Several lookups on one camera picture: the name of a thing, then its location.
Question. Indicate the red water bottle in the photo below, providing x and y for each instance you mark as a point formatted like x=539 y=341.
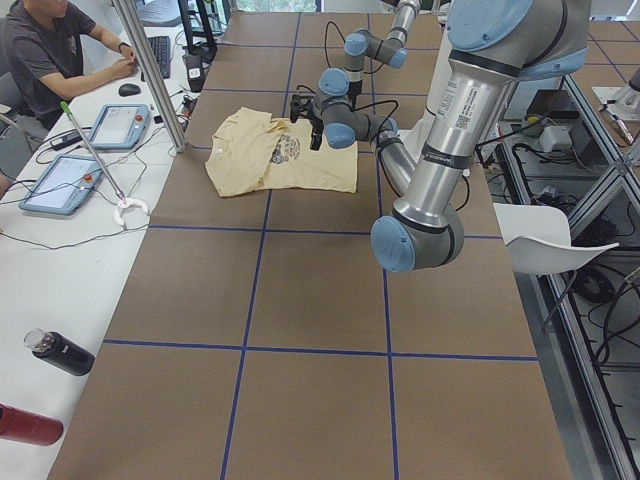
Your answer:
x=28 y=427

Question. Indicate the cream long sleeve shirt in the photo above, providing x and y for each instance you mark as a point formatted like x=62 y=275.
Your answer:
x=253 y=150

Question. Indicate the black computer mouse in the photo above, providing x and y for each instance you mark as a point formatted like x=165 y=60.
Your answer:
x=128 y=89

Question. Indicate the white plastic chair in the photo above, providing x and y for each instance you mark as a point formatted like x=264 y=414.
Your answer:
x=538 y=240

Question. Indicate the black water bottle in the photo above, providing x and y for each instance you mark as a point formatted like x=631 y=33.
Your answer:
x=57 y=350

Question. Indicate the upper blue teach pendant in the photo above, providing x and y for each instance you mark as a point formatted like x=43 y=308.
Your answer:
x=119 y=127

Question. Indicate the black keyboard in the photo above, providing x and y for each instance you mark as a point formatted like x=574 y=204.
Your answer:
x=161 y=48

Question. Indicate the aluminium frame post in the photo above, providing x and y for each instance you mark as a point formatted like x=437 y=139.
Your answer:
x=126 y=11

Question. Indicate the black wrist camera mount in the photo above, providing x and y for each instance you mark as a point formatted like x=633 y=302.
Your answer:
x=302 y=103

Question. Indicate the blue teach pendant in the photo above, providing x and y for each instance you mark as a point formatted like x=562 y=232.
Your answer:
x=119 y=127
x=64 y=186

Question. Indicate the person in grey shirt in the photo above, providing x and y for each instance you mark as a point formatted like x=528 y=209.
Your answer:
x=43 y=43

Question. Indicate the lower blue teach pendant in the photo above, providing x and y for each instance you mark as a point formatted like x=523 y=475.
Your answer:
x=64 y=186

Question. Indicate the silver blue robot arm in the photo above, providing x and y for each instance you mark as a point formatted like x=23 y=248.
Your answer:
x=389 y=51
x=493 y=44

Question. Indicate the metal rod green handle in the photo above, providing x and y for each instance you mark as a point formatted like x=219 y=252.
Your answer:
x=119 y=193

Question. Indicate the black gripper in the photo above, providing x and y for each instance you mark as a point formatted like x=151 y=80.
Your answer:
x=355 y=88
x=315 y=131

